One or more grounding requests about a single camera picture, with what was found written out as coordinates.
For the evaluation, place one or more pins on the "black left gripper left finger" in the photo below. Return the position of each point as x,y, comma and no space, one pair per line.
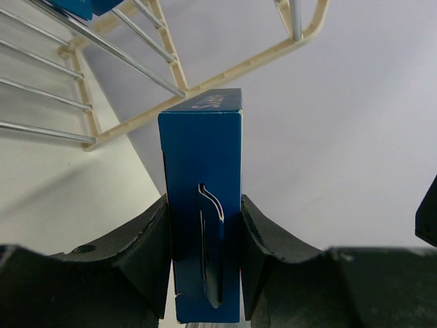
118,280

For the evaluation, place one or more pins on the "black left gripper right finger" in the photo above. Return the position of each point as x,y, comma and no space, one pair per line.
289,283

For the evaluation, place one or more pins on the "grey Harry's box blue razor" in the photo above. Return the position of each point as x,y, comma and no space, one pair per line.
85,9

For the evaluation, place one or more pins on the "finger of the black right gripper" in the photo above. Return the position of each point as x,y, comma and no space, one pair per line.
426,216

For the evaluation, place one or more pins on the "cream metal-rod shelf rack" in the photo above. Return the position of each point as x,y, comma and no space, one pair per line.
54,41

